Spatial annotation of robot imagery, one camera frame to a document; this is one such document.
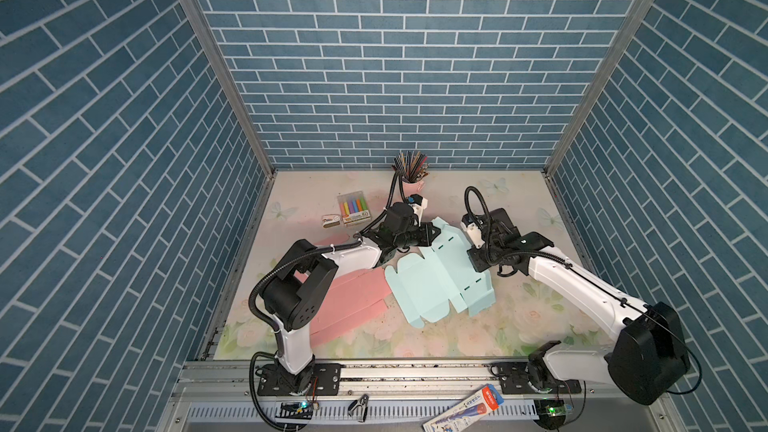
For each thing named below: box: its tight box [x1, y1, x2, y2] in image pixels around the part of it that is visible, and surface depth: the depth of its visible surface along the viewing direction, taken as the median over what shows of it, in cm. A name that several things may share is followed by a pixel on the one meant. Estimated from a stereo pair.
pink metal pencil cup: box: [402, 180, 425, 197], surface depth 105 cm
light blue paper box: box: [384, 216, 496, 329], surface depth 90 cm
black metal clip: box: [348, 394, 369, 423], surface depth 71 cm
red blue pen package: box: [422, 384, 505, 432], surface depth 70 cm
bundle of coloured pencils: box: [391, 150, 430, 183], surface depth 107 cm
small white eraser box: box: [321, 214, 341, 228], surface depth 105 cm
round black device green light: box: [534, 399, 567, 430], surface depth 72 cm
